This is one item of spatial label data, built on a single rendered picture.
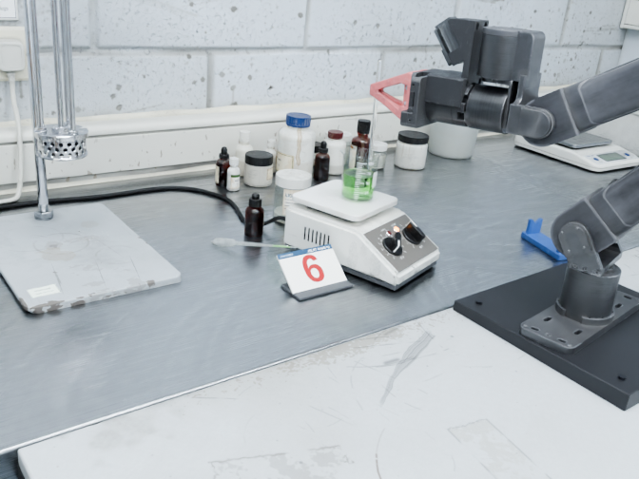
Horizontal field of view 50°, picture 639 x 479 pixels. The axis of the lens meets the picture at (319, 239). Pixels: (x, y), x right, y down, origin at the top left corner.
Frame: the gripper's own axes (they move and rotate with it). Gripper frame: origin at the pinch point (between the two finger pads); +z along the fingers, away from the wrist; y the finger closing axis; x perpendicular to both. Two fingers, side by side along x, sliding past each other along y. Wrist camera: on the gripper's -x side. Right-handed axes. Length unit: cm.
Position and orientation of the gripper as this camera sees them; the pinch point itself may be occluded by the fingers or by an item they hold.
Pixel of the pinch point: (377, 89)
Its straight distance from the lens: 98.7
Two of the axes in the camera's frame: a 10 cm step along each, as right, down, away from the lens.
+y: -5.8, 2.7, -7.7
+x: -0.6, 9.3, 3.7
